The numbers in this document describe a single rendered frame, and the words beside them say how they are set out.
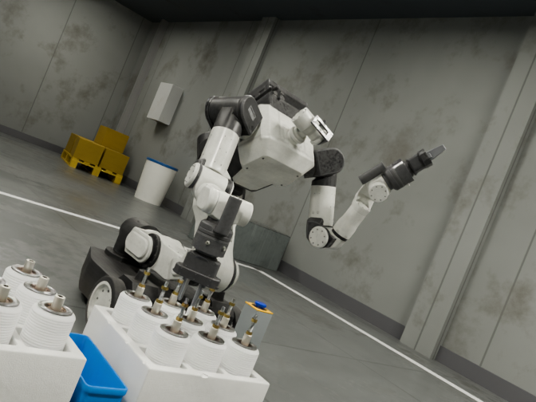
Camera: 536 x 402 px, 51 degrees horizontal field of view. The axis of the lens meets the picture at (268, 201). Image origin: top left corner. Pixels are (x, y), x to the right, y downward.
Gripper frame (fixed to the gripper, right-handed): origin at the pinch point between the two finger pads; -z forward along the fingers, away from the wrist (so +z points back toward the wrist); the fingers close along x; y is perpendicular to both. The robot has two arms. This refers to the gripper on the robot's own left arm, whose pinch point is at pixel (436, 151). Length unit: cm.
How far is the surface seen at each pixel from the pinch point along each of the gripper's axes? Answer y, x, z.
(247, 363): -28, 51, 73
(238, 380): -30, 55, 76
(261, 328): -22, 23, 76
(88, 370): -9, 70, 105
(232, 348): -22, 52, 75
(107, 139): 348, -570, 387
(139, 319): -4, 65, 88
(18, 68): 534, -552, 462
